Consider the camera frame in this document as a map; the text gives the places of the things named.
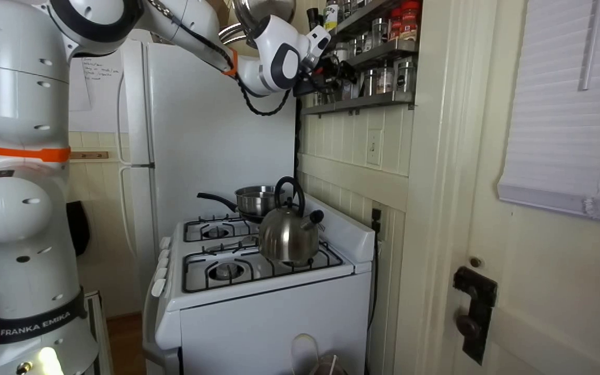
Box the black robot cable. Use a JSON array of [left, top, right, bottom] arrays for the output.
[[233, 65, 297, 118]]

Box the black door latch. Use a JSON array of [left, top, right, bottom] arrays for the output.
[[452, 267, 498, 364]]

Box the steel kettle with black handle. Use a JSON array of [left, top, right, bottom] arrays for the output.
[[259, 176, 326, 264]]

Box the metal wall spice rack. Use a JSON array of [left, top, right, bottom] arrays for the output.
[[297, 0, 422, 114]]

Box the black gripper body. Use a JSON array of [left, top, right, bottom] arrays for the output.
[[299, 52, 356, 93]]

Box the white window blind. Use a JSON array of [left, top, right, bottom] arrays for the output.
[[498, 0, 600, 221]]

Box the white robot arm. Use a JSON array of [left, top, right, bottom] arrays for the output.
[[0, 0, 332, 375]]

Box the steel saucepan black handle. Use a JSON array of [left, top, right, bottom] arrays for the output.
[[198, 185, 275, 222]]

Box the white gas stove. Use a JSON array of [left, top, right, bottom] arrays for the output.
[[143, 198, 375, 375]]

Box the white refrigerator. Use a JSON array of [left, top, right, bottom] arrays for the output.
[[70, 40, 299, 318]]

